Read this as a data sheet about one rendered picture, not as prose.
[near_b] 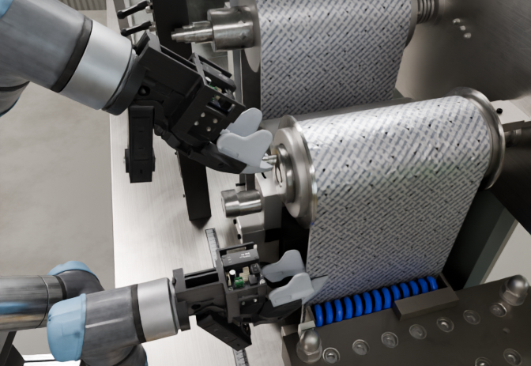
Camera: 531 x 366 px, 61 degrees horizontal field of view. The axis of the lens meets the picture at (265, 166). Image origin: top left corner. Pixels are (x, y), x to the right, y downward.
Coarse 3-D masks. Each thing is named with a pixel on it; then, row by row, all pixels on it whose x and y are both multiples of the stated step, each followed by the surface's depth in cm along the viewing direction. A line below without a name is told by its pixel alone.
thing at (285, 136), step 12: (288, 132) 55; (276, 144) 60; (288, 144) 54; (300, 156) 53; (300, 168) 52; (300, 180) 52; (300, 192) 53; (288, 204) 59; (300, 204) 54; (300, 216) 56
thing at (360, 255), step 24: (384, 216) 59; (408, 216) 60; (432, 216) 62; (456, 216) 63; (312, 240) 58; (336, 240) 59; (360, 240) 61; (384, 240) 63; (408, 240) 64; (432, 240) 66; (312, 264) 62; (336, 264) 63; (360, 264) 65; (384, 264) 67; (408, 264) 68; (432, 264) 71; (336, 288) 67; (360, 288) 69
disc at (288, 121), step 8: (288, 120) 56; (280, 128) 61; (288, 128) 56; (296, 128) 53; (296, 136) 54; (304, 136) 52; (304, 144) 51; (304, 152) 52; (304, 160) 52; (312, 168) 51; (312, 176) 51; (312, 184) 51; (312, 192) 51; (312, 200) 52; (312, 208) 53; (304, 216) 57; (312, 216) 53; (304, 224) 57; (312, 224) 55
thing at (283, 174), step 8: (272, 152) 59; (280, 152) 55; (280, 160) 55; (288, 160) 54; (272, 168) 61; (280, 168) 56; (288, 168) 54; (280, 176) 57; (288, 176) 54; (280, 184) 59; (288, 184) 54; (280, 192) 58; (288, 192) 55; (288, 200) 56
